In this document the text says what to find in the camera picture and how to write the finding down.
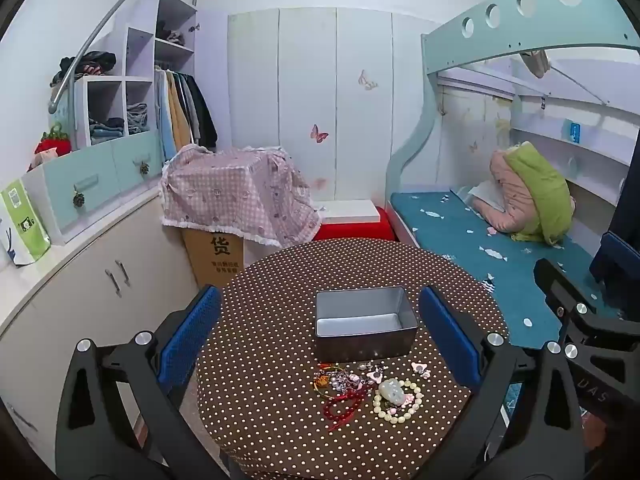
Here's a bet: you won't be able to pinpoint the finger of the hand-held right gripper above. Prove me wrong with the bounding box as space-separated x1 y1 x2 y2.
589 232 640 306
533 258 626 361

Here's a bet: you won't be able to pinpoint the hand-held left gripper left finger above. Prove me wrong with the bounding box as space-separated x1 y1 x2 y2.
55 285 223 480

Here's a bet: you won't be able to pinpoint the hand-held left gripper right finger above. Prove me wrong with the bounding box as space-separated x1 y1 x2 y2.
419 285 586 480

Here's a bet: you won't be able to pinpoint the grey metal tin box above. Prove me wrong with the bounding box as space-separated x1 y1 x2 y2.
315 286 419 363

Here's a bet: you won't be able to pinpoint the clear crystal bead bracelet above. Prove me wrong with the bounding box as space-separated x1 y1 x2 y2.
336 372 374 391

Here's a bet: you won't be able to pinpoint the cream beaded bracelet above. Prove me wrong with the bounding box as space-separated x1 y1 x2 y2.
372 379 425 425

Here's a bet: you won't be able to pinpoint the red cord bracelet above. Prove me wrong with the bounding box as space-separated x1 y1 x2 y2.
322 390 369 432

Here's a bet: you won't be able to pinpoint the colourful bead bracelet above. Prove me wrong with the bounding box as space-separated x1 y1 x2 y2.
312 366 351 394

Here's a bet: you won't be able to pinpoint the cardboard box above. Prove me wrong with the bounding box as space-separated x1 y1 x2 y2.
181 227 246 291

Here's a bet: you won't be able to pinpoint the brown polka dot tablecloth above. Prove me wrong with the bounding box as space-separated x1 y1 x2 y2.
196 238 511 480

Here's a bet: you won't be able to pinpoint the pink and green quilt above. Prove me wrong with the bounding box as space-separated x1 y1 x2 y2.
472 142 577 247

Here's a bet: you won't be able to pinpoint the bed with teal sheet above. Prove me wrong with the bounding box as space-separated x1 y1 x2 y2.
389 189 621 352

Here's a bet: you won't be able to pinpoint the white pillow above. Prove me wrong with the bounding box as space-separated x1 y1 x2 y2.
457 182 506 212

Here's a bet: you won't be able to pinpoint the beige cabinet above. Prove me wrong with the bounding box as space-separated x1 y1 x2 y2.
0 190 202 441

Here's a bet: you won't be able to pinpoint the red white storage box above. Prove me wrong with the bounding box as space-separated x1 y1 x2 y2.
312 206 399 244

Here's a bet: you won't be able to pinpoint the pink checkered cloth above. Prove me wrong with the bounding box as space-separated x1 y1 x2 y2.
159 144 323 247

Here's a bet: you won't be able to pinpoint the white flat box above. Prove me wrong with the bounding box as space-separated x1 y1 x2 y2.
316 200 384 221

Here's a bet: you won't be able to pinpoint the teal drawer unit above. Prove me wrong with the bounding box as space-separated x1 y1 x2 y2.
22 132 168 246

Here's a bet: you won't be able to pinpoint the green and white bag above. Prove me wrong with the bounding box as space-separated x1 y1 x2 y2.
0 177 51 267

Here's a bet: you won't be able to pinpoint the folded blue clothes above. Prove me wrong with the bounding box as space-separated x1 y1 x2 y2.
90 117 126 139

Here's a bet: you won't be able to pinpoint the folded jeans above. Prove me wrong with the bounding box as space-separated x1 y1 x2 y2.
126 103 151 134

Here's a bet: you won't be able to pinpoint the row of hanging clothes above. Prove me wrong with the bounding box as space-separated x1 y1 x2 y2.
154 67 219 161

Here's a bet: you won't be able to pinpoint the strawberry plush toy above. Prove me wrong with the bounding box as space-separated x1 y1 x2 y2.
34 122 72 159

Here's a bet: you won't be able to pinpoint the white wardrobe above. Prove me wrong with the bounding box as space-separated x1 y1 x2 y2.
227 7 442 206

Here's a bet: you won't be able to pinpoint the dark clothes pile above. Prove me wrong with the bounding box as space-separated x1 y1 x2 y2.
50 50 119 87

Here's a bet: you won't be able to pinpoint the lavender shelf unit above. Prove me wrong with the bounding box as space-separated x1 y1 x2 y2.
50 0 201 152

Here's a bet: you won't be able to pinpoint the white wall shelf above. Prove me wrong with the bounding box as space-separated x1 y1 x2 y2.
510 72 640 207

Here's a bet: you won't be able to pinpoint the teal bunk bed frame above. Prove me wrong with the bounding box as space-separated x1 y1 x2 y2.
385 0 640 233

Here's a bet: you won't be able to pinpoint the grey metal rail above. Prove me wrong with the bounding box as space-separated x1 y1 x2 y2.
49 0 206 113

